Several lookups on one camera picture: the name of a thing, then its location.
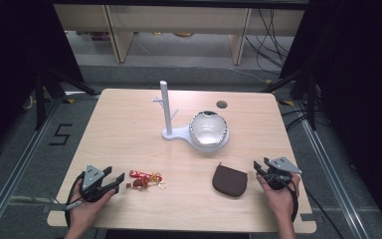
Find white floor cable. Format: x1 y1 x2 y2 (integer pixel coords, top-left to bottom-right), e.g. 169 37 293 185
225 65 271 84

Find white branched hanger stand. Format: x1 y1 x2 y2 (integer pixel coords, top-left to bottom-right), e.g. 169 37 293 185
151 80 231 154

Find aluminium floor rail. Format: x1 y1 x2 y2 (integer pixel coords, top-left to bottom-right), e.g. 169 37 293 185
0 97 64 239
297 116 373 239

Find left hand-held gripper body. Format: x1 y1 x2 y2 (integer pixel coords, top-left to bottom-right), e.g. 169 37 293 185
78 164 113 203

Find bundle of black hanging cables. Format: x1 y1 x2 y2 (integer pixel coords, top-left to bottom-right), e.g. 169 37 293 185
244 8 296 74

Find person's left hand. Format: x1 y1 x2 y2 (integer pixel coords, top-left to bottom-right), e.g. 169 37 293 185
68 178 117 232

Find red keychain with gold rings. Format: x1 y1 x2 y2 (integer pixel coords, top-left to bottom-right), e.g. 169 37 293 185
125 169 168 191

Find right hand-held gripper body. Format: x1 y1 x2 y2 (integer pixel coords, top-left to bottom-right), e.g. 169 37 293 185
260 156 303 191

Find white bowl with silver rim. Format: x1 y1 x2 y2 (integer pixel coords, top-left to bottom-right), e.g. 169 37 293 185
188 110 230 146

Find silver cable plug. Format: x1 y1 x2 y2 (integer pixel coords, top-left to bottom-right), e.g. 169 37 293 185
65 200 84 212

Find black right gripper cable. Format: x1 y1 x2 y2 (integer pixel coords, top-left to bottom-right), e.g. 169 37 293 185
285 178 300 224

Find black looped floor cables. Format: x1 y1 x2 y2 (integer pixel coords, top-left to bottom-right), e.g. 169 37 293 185
280 108 316 132

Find brown pouch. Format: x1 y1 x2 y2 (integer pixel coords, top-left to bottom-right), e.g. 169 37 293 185
211 161 249 198

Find black tripod stand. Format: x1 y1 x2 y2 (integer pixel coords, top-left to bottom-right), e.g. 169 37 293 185
261 65 320 131
33 65 97 131

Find beige wooden cabinet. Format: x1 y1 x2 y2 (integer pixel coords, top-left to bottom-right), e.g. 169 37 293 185
53 3 306 66

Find black floor cable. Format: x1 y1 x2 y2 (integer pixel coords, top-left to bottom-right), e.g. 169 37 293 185
302 187 346 239

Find black curtain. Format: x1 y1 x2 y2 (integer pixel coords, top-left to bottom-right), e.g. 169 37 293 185
280 0 382 235
0 0 85 163

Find person's right hand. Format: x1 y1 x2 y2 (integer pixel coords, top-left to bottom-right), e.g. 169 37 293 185
256 172 301 227

